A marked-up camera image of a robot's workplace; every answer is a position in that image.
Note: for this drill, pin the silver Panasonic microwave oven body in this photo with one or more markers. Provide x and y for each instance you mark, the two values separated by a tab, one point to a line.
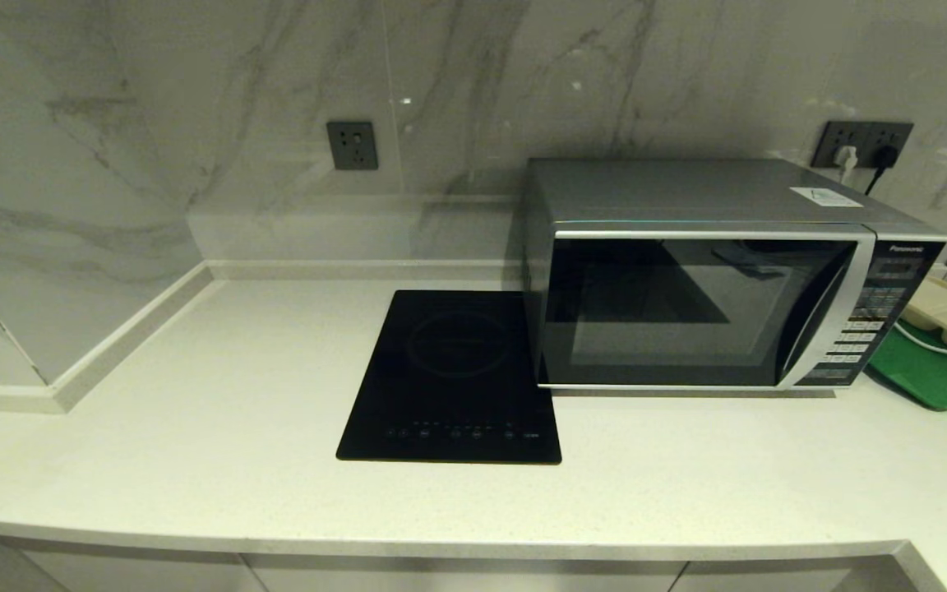
687	193

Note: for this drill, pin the dark glass microwave door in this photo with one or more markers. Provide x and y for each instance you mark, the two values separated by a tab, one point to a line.
671	316

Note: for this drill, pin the grey double wall socket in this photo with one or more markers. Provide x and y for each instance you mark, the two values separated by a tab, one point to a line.
868	133

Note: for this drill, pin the grey single wall socket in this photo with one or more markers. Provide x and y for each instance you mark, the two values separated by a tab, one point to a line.
352	146

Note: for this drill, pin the white base cabinet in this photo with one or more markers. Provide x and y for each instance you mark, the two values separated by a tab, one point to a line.
153	575

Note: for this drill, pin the white power plug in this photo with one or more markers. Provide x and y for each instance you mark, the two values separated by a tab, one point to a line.
847	159

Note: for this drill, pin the green plastic tray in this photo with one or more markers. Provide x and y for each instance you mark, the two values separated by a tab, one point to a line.
934	378

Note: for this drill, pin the black induction cooktop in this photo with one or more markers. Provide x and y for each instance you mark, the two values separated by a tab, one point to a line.
441	370

